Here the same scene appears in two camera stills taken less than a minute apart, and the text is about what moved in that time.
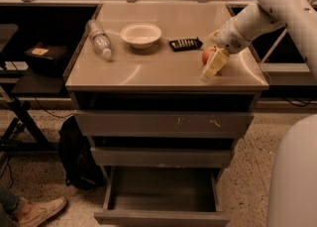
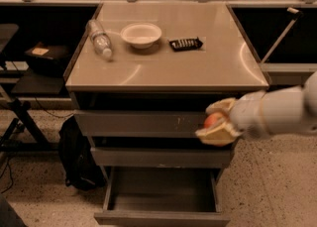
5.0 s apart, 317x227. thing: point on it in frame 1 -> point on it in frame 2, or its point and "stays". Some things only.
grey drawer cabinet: [147, 57] stays
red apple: [207, 54] -> [213, 119]
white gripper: [230, 38] -> [247, 116]
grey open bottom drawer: [160, 196] stays
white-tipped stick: [272, 46] stays
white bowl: [140, 35] stays
